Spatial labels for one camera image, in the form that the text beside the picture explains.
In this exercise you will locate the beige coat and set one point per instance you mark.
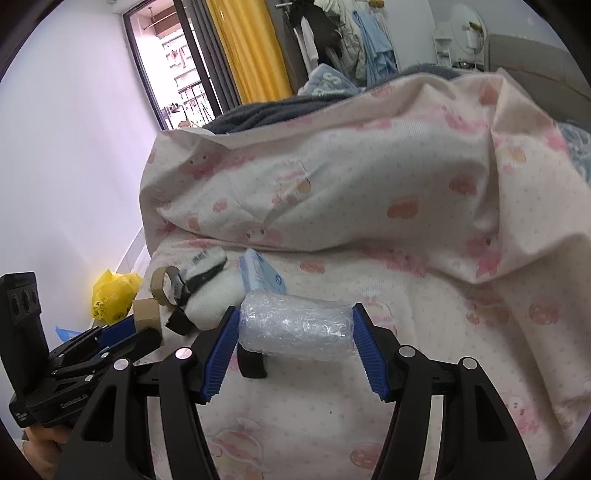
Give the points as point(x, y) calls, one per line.
point(346, 41)

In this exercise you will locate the yellow curtain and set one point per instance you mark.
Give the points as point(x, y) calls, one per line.
point(249, 50)

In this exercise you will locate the clear bubble wrap roll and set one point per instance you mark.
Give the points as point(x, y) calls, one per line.
point(295, 327)

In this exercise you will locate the person's left hand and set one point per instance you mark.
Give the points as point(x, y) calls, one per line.
point(44, 445)

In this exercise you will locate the white black crumpled wrapper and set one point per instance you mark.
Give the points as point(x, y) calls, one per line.
point(205, 265)

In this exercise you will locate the light blue shirt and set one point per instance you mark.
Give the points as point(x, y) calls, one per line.
point(376, 50)

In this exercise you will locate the white shirt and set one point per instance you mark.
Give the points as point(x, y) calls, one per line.
point(307, 46)

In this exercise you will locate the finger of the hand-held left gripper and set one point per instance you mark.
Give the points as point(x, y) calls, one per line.
point(115, 331)
point(141, 340)

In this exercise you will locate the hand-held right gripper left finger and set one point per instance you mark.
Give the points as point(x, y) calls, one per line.
point(220, 357)

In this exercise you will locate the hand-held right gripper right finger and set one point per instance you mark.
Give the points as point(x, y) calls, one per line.
point(367, 353)

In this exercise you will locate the light blue tissue packet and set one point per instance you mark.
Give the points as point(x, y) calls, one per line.
point(263, 274)

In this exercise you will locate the black jacket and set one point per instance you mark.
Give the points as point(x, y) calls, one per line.
point(321, 23)

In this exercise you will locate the blue plastic scrap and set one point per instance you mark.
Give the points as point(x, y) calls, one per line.
point(71, 332)

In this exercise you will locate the small cardboard box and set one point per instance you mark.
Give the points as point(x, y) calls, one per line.
point(147, 311)

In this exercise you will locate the grey bed headboard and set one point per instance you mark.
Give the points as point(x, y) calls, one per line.
point(531, 60)

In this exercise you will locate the white shelf unit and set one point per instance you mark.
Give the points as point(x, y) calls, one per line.
point(442, 50)

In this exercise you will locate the yellow plastic bag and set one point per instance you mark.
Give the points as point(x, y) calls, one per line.
point(113, 293)

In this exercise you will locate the pink printed quilt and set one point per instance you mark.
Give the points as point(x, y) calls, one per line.
point(369, 184)

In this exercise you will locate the dark grey blanket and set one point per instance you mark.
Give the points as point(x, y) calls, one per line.
point(258, 115)

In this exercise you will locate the balcony glass door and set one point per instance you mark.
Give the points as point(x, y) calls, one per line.
point(157, 60)

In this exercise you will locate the round white vanity mirror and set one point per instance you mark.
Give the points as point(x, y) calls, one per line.
point(461, 23)

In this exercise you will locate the brown tape roll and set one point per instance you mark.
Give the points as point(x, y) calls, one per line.
point(157, 287)

